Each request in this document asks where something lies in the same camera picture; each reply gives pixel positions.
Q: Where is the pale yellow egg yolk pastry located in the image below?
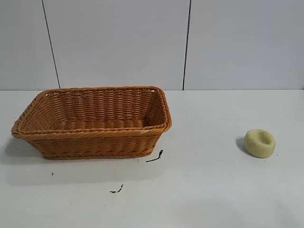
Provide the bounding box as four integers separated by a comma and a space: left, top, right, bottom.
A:
244, 129, 276, 158

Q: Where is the brown woven wicker basket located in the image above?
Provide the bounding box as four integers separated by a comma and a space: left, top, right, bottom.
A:
10, 85, 173, 160

